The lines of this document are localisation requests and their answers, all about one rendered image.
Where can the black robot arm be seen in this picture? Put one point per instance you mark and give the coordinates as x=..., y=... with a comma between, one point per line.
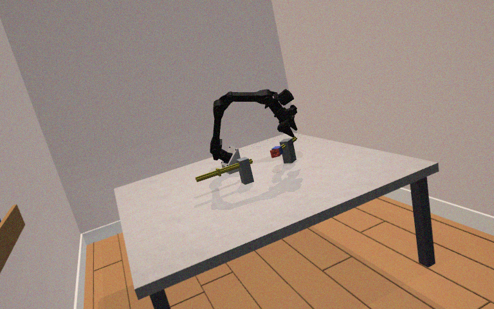
x=264, y=96

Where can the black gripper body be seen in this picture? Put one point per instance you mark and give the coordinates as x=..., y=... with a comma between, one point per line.
x=283, y=123

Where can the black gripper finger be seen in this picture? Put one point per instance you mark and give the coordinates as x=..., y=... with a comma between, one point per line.
x=292, y=122
x=288, y=131

